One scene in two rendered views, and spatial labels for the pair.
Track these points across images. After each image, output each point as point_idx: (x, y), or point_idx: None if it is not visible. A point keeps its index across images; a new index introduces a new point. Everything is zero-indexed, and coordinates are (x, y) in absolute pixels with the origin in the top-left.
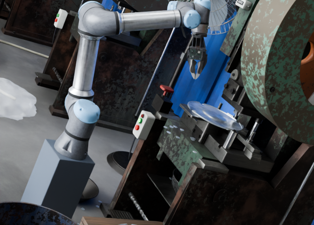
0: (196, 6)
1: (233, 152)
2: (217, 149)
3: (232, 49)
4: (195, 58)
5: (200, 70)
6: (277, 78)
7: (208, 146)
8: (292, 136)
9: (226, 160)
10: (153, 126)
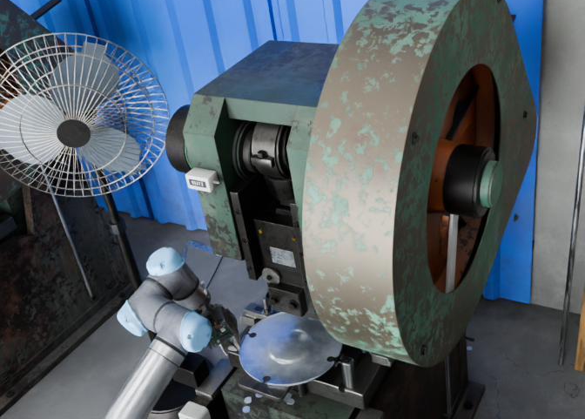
0: (164, 283)
1: (366, 382)
2: (342, 395)
3: (239, 248)
4: (223, 340)
5: (237, 336)
6: (421, 333)
7: (319, 393)
8: (458, 339)
9: (366, 400)
10: (211, 414)
